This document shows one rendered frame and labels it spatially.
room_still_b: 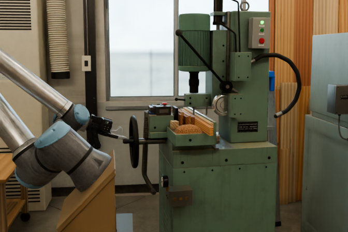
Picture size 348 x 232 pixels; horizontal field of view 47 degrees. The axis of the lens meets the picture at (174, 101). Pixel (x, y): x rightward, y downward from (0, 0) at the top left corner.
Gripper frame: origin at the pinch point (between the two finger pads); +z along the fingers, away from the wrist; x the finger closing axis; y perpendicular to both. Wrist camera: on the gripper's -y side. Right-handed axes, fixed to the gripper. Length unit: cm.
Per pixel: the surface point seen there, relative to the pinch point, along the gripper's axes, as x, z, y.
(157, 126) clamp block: 4.5, 16.0, 11.1
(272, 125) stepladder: 68, 114, 29
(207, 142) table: -18.9, 37.5, 14.0
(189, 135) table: -18.7, 27.5, 14.2
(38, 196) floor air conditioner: 125, -31, -90
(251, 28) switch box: -6, 44, 77
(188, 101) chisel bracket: 6.2, 28.2, 28.8
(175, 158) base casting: -12.5, 26.2, 0.3
